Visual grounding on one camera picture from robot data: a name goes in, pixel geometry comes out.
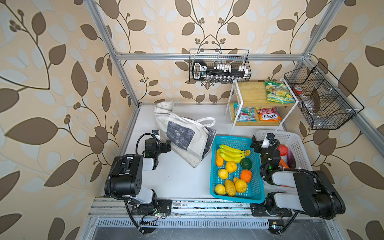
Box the white canvas grocery bag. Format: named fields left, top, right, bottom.
left=154, top=102, right=217, bottom=168

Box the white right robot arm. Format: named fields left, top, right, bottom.
left=250, top=133, right=346, bottom=235

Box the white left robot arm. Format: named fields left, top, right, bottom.
left=105, top=130, right=173, bottom=235

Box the orange carrot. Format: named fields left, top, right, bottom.
left=279, top=159, right=289, bottom=169

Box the red tomato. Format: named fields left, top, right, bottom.
left=278, top=145, right=289, bottom=157

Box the green avocado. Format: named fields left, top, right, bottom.
left=240, top=158, right=253, bottom=170

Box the white plastic vegetable basket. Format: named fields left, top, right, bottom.
left=256, top=130, right=312, bottom=193

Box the orange persimmon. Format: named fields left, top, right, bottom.
left=241, top=170, right=253, bottom=183

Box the teal plastic fruit basket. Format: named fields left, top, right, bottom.
left=209, top=135, right=266, bottom=205

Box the yellow orange fruit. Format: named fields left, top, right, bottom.
left=226, top=161, right=238, bottom=174

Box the yellow banana bunch back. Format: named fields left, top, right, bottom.
left=219, top=145, right=251, bottom=164

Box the yellow pear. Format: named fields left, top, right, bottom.
left=233, top=178, right=248, bottom=194

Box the orange Fox's candy packet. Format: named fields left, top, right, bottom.
left=256, top=107, right=282, bottom=122

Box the teal candy packet lower shelf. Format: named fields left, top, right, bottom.
left=233, top=103, right=257, bottom=122

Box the yellow-brown potato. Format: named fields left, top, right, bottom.
left=225, top=180, right=237, bottom=197

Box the yellow lemon lower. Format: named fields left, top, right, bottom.
left=218, top=169, right=229, bottom=180

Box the yellow lemon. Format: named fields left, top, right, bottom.
left=215, top=184, right=227, bottom=196
left=218, top=169, right=229, bottom=180

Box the orange carrot-like fruit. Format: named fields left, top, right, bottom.
left=216, top=149, right=224, bottom=168

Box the white wooden two-tier shelf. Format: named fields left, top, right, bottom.
left=225, top=81, right=299, bottom=136

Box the yellow lemon bottom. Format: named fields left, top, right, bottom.
left=215, top=184, right=227, bottom=196

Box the green yellow packet right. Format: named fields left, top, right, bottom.
left=265, top=81, right=295, bottom=104

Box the plastic bottle red cap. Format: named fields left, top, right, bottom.
left=294, top=86, right=318, bottom=112

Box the black keyboard toy in basket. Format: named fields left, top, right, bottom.
left=190, top=60, right=252, bottom=83

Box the black wire basket right wall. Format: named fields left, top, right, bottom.
left=284, top=62, right=364, bottom=130

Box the black wire basket wall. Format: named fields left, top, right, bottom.
left=284, top=62, right=364, bottom=130
left=189, top=48, right=252, bottom=84

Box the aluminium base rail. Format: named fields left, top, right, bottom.
left=86, top=196, right=340, bottom=230

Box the black wire basket back wall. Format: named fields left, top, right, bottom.
left=189, top=48, right=252, bottom=84

